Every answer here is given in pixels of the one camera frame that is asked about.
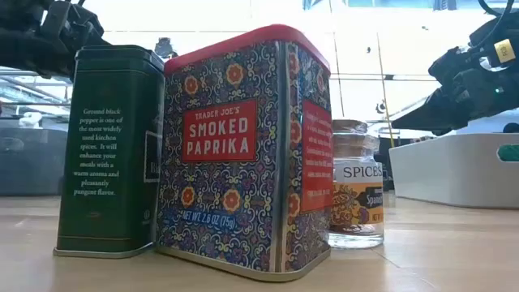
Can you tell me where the grey overhead metal rail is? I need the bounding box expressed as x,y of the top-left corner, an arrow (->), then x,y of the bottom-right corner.
0,67 -> 441,82

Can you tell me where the white pipe elbow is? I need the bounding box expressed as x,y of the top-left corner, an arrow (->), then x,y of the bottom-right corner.
18,111 -> 44,129

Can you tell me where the white plastic bin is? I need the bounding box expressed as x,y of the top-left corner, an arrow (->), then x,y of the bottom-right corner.
388,132 -> 519,210

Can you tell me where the yellow hanging cable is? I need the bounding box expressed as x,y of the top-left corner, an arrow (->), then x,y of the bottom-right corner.
375,30 -> 397,150

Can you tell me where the red-lidded smoked paprika tin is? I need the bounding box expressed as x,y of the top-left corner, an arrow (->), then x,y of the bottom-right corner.
156,24 -> 334,283

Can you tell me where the dark green pepper tin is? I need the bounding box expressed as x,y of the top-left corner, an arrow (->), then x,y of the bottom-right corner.
53,44 -> 166,260

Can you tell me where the cork-lidded glass spice jar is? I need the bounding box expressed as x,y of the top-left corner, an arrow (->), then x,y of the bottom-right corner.
328,118 -> 385,250

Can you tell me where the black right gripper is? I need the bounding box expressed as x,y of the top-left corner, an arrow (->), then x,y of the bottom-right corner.
391,45 -> 519,137

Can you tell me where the black ceiling cable reel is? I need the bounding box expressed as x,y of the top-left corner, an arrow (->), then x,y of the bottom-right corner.
153,36 -> 178,60

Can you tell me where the dark grey plastic bin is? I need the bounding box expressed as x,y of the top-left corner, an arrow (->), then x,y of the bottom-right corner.
0,127 -> 69,197

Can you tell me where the yellow cable tag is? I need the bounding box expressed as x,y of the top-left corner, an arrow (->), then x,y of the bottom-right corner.
494,39 -> 517,64

